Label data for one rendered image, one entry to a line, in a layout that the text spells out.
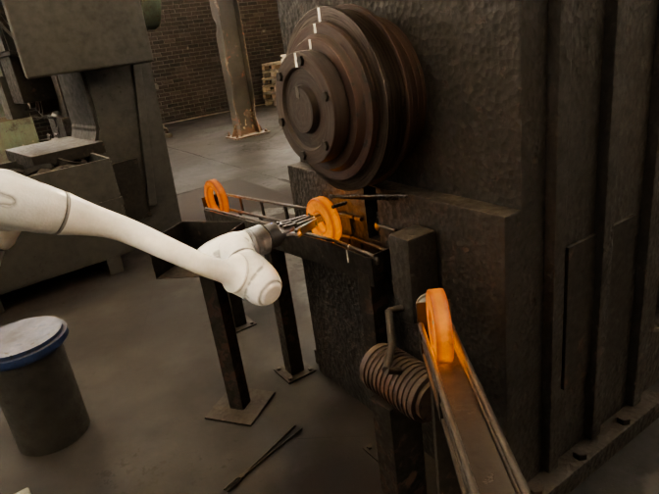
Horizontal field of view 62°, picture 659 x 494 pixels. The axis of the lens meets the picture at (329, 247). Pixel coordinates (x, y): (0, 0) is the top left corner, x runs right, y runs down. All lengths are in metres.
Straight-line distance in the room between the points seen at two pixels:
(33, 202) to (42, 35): 2.60
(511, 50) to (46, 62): 3.05
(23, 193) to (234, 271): 0.49
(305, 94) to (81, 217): 0.59
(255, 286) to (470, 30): 0.77
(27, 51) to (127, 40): 0.61
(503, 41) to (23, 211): 1.04
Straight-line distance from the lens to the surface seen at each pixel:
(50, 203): 1.30
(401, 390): 1.32
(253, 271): 1.40
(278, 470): 1.92
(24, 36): 3.81
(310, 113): 1.39
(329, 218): 1.64
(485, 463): 0.91
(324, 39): 1.41
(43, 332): 2.22
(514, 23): 1.23
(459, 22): 1.32
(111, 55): 3.95
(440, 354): 1.10
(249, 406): 2.20
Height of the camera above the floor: 1.29
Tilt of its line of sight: 21 degrees down
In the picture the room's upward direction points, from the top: 8 degrees counter-clockwise
